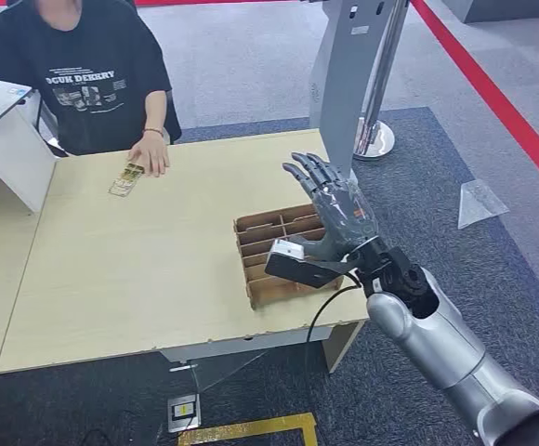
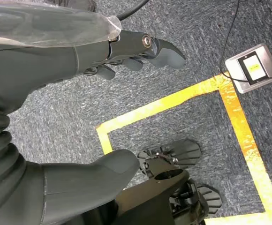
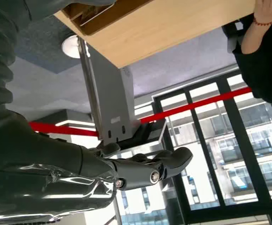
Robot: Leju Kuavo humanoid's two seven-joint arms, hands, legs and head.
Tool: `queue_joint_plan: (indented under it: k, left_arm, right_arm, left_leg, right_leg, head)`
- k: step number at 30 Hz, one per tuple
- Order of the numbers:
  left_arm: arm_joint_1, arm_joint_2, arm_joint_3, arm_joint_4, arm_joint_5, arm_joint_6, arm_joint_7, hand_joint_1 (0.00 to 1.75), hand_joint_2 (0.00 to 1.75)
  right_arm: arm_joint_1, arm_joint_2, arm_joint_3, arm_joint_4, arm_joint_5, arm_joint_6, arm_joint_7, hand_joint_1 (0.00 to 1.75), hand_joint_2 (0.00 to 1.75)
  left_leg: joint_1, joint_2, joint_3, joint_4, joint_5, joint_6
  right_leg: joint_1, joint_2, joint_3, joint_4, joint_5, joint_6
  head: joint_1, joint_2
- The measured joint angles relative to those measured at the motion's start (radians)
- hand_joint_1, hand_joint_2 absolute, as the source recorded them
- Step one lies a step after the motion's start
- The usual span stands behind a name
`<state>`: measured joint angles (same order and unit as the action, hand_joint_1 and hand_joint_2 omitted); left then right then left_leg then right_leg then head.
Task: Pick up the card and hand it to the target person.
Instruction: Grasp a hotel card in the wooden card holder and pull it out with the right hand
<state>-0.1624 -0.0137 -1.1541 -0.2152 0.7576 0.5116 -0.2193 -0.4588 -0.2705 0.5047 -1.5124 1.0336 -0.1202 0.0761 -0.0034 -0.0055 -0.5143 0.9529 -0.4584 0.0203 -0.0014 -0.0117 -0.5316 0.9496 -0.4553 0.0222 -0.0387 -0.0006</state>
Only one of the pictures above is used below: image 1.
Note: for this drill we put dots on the pale wrist camera, black bracket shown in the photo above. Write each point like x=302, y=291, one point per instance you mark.
x=297, y=268

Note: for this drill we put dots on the person's left forearm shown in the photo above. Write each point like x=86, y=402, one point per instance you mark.
x=155, y=111

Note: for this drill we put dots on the wooden slotted card organizer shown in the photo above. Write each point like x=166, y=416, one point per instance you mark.
x=263, y=237

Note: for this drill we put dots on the person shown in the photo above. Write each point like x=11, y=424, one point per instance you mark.
x=88, y=80

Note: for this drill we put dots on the person's left hand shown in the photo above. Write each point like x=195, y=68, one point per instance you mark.
x=151, y=154

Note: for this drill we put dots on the white laptop stand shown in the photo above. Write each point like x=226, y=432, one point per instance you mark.
x=16, y=160

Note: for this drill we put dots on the grey kiosk column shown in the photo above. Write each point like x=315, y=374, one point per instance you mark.
x=343, y=80

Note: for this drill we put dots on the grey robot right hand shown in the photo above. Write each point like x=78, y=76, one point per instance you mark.
x=339, y=209

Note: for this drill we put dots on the grey platform base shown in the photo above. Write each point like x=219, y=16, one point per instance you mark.
x=506, y=7

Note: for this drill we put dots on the dark blue carpet mat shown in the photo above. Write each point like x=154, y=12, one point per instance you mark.
x=418, y=184

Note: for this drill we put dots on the clear plastic sheet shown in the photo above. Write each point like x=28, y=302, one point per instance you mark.
x=478, y=203

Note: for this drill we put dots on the metal floor socket box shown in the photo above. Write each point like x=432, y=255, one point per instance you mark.
x=183, y=412

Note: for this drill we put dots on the red barrier belt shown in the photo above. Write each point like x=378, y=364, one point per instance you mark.
x=497, y=98

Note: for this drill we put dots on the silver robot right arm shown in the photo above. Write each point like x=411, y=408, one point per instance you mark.
x=441, y=344

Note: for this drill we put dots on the chrome stanchion post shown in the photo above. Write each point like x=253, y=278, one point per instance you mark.
x=375, y=138

